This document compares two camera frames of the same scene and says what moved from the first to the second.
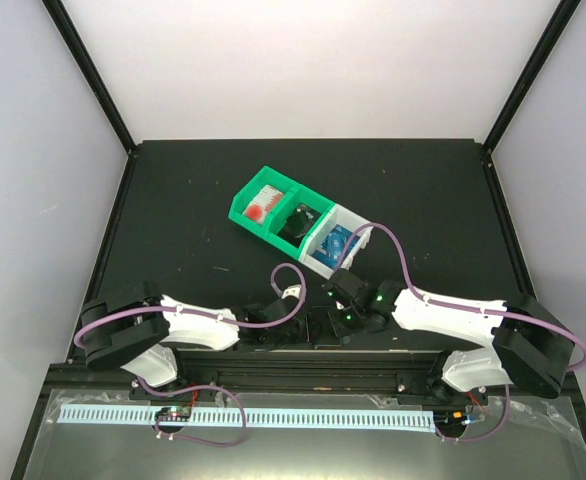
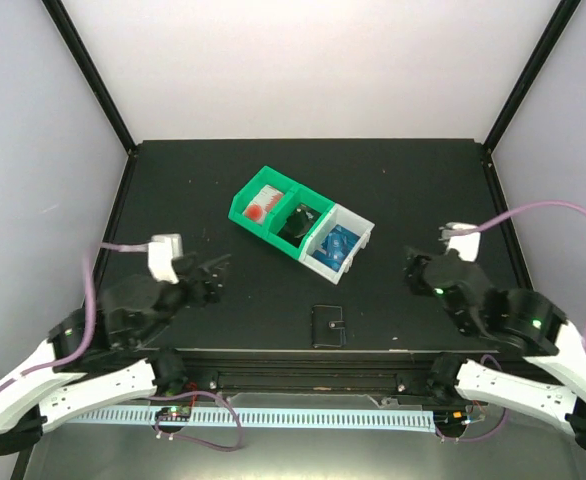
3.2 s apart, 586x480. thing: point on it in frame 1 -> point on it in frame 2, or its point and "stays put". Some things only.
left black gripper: x=301 y=337 -> x=215 y=289
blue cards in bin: x=334 y=245 stays put
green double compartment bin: x=279 y=210 stays put
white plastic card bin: x=338 y=238 stays put
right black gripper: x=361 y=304 -> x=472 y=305
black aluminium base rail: x=352 y=373 stays put
